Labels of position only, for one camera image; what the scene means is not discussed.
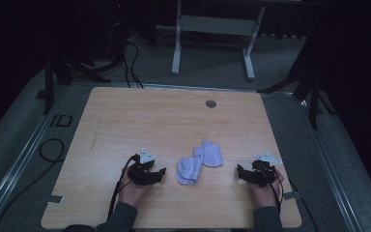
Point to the light purple sock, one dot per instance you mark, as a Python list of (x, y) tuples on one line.
[(211, 154), (188, 170)]

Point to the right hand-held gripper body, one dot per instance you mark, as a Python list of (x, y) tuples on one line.
[(262, 172)]

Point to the person's right hand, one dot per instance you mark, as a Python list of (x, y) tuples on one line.
[(265, 195)]

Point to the black tripod stand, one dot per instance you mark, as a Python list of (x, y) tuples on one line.
[(309, 83), (61, 69)]

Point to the grey round table grommet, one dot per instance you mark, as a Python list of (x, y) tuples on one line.
[(210, 103)]

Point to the person's left hand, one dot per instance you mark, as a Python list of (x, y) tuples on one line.
[(133, 192)]

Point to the metal floor rail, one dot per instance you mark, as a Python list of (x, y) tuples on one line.
[(327, 167), (22, 158)]

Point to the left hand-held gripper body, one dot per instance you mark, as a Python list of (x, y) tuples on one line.
[(140, 170)]

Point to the white metal desk frame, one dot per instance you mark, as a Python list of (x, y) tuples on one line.
[(214, 25)]

